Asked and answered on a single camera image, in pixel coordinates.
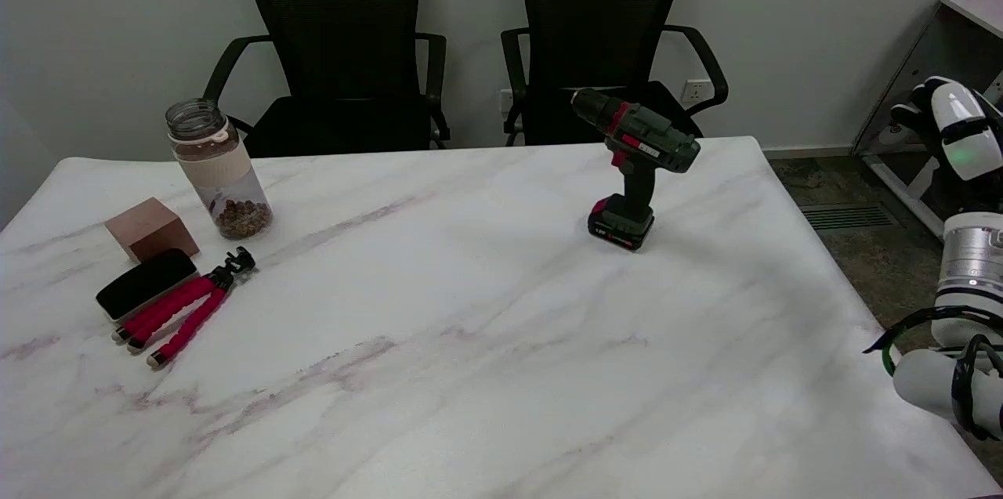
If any floor vent grille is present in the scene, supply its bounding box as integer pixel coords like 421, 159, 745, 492
799, 204, 899, 232

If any brown wooden cube block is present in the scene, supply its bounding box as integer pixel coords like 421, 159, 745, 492
104, 197, 201, 263

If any clear jar with nuts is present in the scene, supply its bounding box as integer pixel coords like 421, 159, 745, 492
165, 98, 274, 241

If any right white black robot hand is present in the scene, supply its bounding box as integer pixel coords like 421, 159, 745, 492
891, 77, 1003, 208

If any red flexible mini tripod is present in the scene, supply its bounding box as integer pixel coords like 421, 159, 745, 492
112, 246, 257, 369

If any white standing desk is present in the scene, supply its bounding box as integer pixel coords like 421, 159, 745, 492
853, 0, 1003, 241

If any dark green power screwdriver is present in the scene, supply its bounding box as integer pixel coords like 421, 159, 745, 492
570, 89, 701, 252

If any owl cartoon sticker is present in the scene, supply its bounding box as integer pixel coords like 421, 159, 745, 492
876, 121, 918, 149

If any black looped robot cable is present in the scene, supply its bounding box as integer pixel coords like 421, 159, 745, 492
864, 306, 1003, 442

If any black eraser case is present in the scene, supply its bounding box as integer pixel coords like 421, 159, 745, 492
96, 248, 199, 324

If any black mesh office chair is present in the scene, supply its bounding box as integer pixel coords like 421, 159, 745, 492
500, 0, 730, 147
202, 0, 451, 159

